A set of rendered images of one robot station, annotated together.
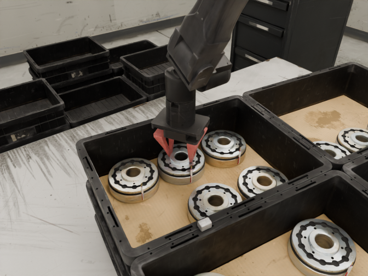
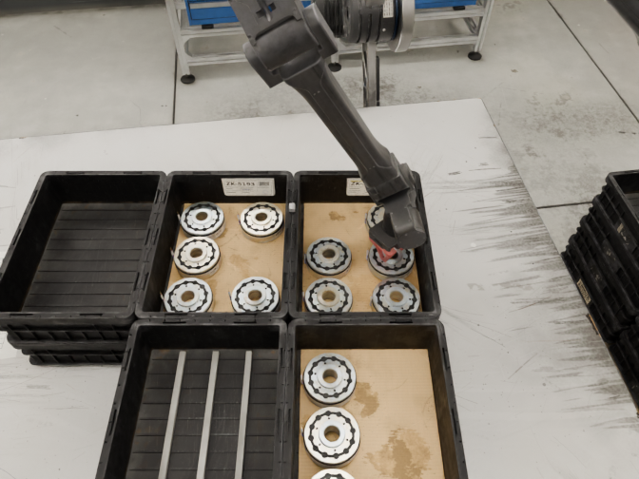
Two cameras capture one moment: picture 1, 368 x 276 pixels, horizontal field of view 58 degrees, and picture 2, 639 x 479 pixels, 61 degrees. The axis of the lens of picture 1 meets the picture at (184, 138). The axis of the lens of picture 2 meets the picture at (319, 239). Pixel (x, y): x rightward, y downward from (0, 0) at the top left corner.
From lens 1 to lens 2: 1.13 m
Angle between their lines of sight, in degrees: 75
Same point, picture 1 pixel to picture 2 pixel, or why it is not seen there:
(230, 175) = (361, 294)
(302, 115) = (424, 434)
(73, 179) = (460, 226)
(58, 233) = not seen: hidden behind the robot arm
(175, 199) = (356, 244)
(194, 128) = (378, 231)
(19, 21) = not seen: outside the picture
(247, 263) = (278, 259)
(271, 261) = (270, 273)
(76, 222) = not seen: hidden behind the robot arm
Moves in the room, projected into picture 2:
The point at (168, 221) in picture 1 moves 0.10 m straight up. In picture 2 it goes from (338, 233) to (339, 205)
